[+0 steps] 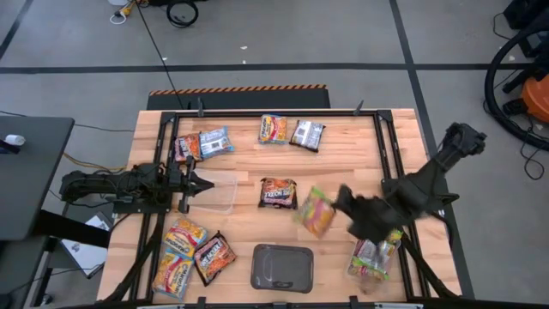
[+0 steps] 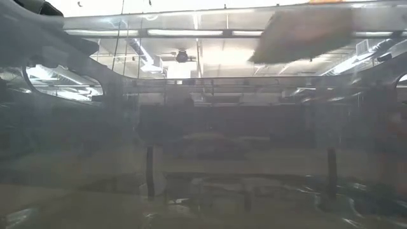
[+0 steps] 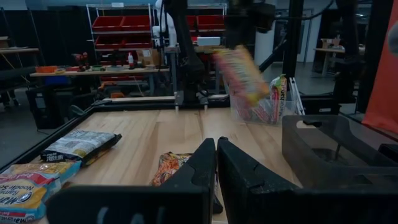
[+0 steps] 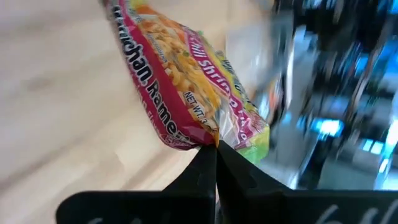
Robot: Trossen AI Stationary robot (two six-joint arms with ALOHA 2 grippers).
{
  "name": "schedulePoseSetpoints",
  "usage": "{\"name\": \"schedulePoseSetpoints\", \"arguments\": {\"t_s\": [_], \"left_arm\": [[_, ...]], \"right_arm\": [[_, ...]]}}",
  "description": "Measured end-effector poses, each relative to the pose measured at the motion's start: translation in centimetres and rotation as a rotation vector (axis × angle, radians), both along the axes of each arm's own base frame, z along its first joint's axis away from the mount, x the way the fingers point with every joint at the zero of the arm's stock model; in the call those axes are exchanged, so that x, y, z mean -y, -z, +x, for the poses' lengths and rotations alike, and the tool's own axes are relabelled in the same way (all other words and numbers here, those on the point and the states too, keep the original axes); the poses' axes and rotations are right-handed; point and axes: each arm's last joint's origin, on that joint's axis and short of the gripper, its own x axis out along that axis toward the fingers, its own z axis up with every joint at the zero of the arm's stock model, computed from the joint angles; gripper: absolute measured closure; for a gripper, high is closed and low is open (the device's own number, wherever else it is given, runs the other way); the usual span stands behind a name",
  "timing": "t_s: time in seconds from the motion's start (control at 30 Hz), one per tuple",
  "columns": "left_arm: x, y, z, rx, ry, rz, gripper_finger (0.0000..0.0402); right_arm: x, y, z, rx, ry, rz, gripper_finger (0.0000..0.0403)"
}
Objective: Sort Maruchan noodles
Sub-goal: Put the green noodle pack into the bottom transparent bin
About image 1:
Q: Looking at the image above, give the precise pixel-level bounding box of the yellow cable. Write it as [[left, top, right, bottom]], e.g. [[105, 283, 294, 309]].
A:
[[63, 151, 129, 173]]

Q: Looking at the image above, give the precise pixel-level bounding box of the thin black floor cable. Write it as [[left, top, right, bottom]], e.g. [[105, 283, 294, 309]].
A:
[[517, 122, 546, 182]]

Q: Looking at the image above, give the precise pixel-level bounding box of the green pink ramen pack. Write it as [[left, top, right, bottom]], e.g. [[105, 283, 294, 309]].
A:
[[353, 230, 404, 264], [294, 185, 337, 240], [347, 251, 400, 282]]

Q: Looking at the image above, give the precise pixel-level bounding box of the black desk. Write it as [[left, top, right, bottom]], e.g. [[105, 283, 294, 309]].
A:
[[0, 115, 76, 241]]

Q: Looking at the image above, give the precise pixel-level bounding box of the black Fire Noodle pack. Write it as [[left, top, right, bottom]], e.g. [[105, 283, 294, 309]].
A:
[[257, 177, 299, 211], [289, 119, 327, 154], [193, 230, 238, 288]]

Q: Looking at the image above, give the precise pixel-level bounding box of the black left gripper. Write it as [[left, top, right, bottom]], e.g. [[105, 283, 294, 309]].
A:
[[166, 154, 215, 215]]

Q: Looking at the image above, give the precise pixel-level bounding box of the black equipment case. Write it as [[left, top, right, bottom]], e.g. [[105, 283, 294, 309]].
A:
[[503, 0, 549, 58]]

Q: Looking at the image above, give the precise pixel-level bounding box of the long black floor cable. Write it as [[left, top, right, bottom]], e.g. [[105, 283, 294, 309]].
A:
[[135, 0, 186, 110]]

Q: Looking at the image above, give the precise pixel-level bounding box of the black vacuum hose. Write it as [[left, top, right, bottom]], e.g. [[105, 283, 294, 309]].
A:
[[484, 16, 549, 151]]

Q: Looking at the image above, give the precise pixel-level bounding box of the pile of green packets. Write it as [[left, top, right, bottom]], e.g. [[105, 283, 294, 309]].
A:
[[345, 229, 407, 296]]

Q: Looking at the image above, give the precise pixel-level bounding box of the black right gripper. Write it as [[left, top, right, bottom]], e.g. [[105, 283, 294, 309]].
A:
[[332, 184, 405, 244]]

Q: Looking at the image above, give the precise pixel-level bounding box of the orange shop vacuum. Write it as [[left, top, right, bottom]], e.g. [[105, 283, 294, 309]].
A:
[[521, 72, 549, 125]]

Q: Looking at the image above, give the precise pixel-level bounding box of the blue Maruchan ramen pack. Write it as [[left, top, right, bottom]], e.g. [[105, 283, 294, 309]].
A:
[[198, 125, 236, 161]]

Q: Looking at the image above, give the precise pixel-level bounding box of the grey translucent plastic container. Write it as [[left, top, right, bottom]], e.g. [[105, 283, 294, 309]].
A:
[[250, 243, 315, 294]]

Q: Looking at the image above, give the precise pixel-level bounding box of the coiled black cable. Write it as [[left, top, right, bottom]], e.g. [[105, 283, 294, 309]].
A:
[[166, 0, 200, 29]]

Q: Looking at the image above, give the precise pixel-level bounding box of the black aluminium table frame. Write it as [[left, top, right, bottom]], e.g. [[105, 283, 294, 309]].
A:
[[128, 109, 434, 309]]

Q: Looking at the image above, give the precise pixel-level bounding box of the dark orange snack packet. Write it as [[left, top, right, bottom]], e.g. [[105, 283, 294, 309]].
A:
[[173, 132, 203, 164]]

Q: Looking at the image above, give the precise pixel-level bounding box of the black hazard-striped floor mat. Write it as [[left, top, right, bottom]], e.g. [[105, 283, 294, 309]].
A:
[[147, 84, 332, 111]]

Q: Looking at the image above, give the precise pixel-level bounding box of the clear plastic container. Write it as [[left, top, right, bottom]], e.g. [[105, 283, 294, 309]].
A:
[[188, 168, 239, 215]]

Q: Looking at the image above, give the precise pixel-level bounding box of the yellow Maruchan ramen pack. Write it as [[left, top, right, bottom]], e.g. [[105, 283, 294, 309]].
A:
[[161, 216, 209, 260], [257, 113, 289, 146], [151, 250, 195, 301]]

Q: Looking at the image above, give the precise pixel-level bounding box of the black arm cable sleeve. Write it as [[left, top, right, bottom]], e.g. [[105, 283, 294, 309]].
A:
[[102, 213, 166, 304], [401, 234, 456, 300]]

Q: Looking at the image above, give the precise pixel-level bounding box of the white printed sheet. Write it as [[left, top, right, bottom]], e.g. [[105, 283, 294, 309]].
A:
[[59, 212, 109, 280]]

